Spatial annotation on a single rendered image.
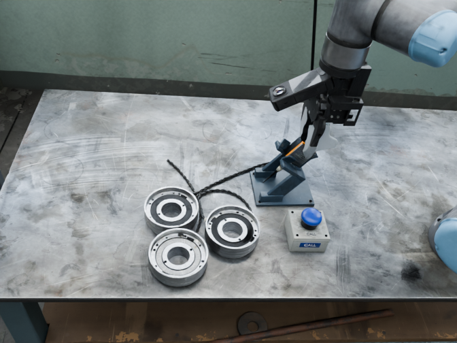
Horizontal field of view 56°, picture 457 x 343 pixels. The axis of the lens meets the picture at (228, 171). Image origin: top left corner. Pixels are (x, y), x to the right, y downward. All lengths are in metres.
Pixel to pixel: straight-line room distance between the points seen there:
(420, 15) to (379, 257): 0.46
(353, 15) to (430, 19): 0.11
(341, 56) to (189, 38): 1.71
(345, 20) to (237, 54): 1.75
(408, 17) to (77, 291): 0.67
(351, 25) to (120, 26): 1.79
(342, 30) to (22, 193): 0.68
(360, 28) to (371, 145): 0.50
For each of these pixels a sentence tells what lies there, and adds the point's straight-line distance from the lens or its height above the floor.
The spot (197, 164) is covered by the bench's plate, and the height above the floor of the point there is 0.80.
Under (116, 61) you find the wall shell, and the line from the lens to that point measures 2.49.
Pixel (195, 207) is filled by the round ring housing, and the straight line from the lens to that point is 0.85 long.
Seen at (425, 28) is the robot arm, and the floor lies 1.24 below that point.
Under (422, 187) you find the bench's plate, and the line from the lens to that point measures 1.10.
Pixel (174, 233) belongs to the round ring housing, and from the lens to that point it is 0.81.
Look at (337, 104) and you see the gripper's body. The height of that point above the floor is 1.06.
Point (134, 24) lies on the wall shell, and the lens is 2.37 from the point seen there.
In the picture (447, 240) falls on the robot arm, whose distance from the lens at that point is 0.76.
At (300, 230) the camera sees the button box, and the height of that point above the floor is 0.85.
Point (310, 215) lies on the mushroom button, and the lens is 0.82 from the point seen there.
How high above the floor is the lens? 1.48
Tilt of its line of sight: 44 degrees down
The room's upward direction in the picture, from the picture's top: 8 degrees clockwise
